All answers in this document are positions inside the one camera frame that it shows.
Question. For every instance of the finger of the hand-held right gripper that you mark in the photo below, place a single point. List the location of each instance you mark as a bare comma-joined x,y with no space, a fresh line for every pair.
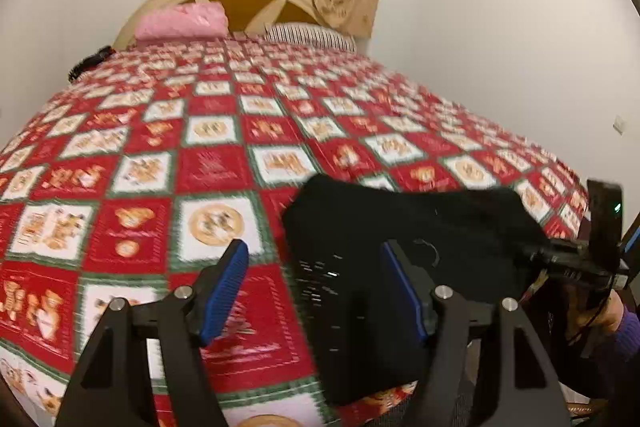
550,256

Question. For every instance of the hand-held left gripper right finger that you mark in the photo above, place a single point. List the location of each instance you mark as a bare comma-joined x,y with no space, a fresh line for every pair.
400,292

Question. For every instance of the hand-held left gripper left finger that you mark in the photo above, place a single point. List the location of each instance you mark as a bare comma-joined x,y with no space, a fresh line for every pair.
227,287

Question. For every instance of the black pants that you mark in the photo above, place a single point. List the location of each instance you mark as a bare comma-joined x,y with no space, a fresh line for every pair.
400,217

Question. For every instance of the person's right forearm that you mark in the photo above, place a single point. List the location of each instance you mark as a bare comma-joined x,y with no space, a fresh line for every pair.
627,342

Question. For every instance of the person's right hand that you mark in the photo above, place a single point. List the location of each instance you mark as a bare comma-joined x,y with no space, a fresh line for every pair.
607,319

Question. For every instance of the red printed patchwork bedspread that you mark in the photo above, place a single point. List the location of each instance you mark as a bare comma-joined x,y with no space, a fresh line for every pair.
150,167

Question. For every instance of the striped pillow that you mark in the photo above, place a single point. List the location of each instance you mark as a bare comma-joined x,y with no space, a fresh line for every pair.
310,38

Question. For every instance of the black hairbrush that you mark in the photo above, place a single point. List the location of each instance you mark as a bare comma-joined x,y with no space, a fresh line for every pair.
90,63

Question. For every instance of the pink folded blanket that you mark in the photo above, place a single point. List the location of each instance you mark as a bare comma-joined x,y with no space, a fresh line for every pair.
180,21

